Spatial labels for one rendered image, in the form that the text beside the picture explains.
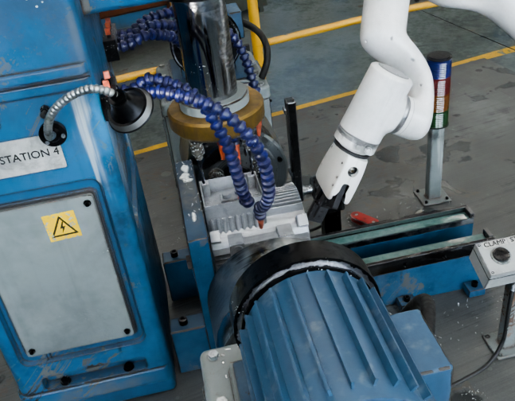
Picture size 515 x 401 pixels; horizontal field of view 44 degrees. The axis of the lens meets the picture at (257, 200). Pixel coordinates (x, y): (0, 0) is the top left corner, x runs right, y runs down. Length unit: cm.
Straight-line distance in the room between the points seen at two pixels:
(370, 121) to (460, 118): 111
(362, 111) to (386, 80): 7
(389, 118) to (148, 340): 61
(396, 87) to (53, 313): 73
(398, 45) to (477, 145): 90
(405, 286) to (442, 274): 9
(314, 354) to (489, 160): 147
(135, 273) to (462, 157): 119
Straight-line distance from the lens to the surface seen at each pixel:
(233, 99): 113
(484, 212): 179
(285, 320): 68
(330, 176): 121
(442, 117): 168
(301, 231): 128
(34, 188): 105
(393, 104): 116
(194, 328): 131
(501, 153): 206
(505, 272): 121
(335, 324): 66
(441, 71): 162
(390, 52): 126
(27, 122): 100
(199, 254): 117
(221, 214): 125
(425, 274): 146
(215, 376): 89
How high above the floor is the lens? 182
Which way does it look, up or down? 34 degrees down
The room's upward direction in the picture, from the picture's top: 8 degrees counter-clockwise
